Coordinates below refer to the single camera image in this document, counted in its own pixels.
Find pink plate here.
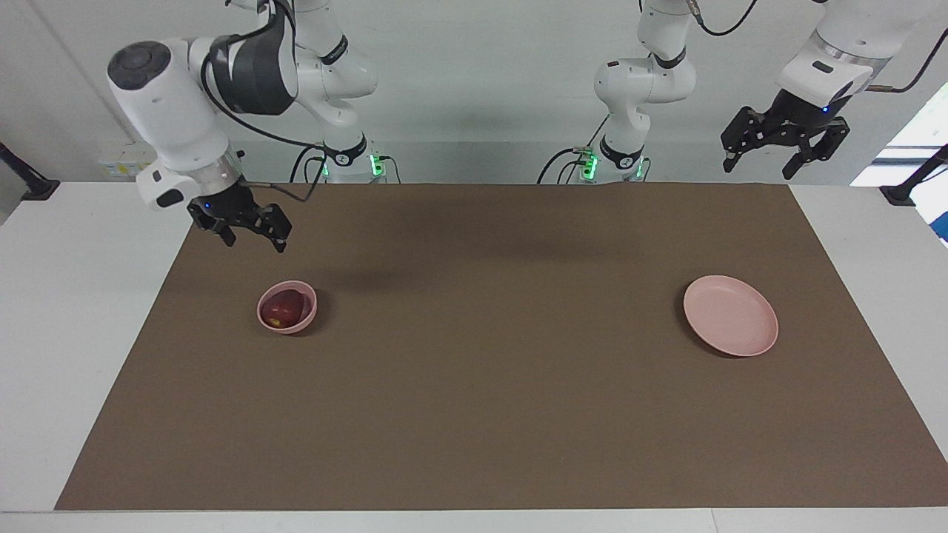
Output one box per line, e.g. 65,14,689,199
683,275,780,358

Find pink bowl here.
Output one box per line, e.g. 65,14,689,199
256,280,318,335

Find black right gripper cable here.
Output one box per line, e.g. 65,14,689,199
200,33,328,203

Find black clamp stand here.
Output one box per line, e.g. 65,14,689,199
0,142,60,201
879,144,948,207

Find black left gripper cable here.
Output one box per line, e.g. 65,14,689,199
685,0,948,94

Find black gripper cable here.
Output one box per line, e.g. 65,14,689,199
200,33,328,203
685,0,948,94

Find black right base cable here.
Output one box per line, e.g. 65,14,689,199
289,143,327,184

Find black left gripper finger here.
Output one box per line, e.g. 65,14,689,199
722,107,775,173
781,118,850,181

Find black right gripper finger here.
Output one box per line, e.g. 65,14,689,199
187,207,238,247
248,204,293,254

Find black left base cable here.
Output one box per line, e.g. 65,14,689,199
537,144,593,184

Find black base cable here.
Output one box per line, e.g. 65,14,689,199
289,143,327,184
537,144,593,184

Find white wall socket box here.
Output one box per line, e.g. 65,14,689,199
99,142,170,178

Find dark red apple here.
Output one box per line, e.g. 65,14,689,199
264,289,310,329

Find brown table mat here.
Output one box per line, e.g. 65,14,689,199
54,183,948,512

